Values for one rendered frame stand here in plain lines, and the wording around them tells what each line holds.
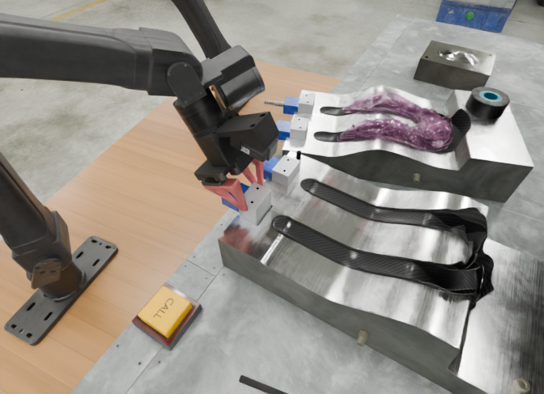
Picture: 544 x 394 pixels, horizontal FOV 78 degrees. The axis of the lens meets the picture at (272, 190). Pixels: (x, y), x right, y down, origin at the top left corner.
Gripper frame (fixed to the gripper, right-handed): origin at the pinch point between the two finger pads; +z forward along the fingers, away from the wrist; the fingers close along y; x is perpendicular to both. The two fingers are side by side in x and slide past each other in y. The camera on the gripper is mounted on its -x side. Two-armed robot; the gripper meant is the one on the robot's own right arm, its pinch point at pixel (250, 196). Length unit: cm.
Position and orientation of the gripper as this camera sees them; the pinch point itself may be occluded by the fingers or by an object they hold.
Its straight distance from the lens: 57.6
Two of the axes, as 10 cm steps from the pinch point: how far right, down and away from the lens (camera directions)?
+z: 4.1, 7.5, 5.2
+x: -7.6, -0.3, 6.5
